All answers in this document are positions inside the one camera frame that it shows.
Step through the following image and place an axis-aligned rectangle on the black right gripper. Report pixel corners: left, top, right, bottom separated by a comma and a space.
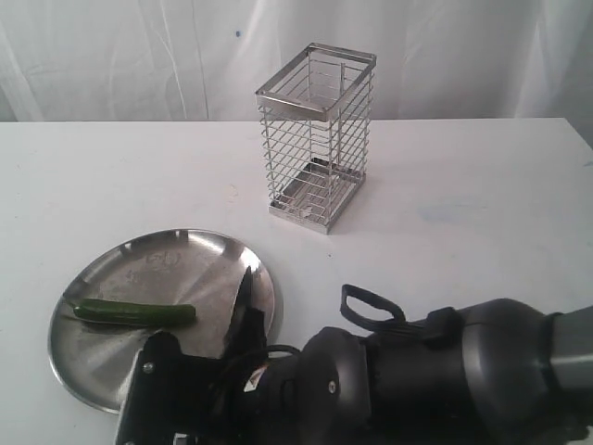
203, 308, 372, 445

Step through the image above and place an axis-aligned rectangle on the black handled kitchen knife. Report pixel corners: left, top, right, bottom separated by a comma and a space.
222, 267, 253, 360

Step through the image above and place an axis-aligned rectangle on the green cucumber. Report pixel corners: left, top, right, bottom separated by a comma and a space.
73, 299, 197, 327

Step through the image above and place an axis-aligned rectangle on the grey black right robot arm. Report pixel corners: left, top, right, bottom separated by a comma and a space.
210, 285, 592, 444

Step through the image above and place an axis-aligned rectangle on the round stainless steel plate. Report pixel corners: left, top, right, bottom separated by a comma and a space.
48, 229, 278, 413

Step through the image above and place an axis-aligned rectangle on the white backdrop curtain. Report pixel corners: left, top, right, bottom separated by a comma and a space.
1, 1, 592, 121

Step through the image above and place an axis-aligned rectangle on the wire metal utensil holder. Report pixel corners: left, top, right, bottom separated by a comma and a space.
255, 43, 376, 234

